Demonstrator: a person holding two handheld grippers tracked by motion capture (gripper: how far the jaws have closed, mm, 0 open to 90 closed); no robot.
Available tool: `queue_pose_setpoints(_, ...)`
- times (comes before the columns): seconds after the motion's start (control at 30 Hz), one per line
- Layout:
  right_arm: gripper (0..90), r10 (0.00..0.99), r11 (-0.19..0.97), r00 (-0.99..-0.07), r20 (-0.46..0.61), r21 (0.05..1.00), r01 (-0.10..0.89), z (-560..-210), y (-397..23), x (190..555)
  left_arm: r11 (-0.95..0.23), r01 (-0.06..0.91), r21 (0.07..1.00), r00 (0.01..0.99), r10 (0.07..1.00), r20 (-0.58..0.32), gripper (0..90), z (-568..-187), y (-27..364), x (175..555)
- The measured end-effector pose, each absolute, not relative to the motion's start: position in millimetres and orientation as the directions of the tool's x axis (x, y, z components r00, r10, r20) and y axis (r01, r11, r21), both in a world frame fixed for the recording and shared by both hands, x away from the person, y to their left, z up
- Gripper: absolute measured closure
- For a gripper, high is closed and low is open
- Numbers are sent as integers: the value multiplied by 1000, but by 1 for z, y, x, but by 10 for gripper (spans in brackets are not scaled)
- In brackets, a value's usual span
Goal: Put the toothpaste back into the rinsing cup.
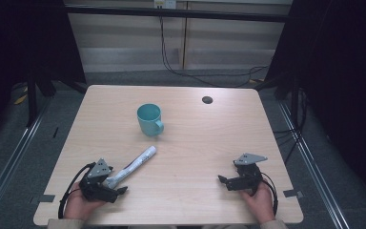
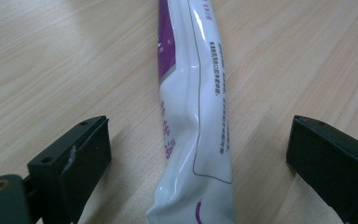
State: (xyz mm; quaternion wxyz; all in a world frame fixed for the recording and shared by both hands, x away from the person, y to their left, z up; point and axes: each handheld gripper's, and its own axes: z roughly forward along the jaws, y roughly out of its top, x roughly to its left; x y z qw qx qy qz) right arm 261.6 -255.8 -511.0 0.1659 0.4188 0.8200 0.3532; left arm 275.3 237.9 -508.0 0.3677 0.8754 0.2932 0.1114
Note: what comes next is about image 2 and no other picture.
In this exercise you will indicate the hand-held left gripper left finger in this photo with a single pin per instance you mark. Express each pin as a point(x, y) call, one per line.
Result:
point(74, 168)

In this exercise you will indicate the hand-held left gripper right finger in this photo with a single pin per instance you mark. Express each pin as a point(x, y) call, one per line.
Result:
point(332, 161)

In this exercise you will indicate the white and purple toothpaste tube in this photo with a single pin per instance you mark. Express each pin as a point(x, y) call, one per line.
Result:
point(195, 124)

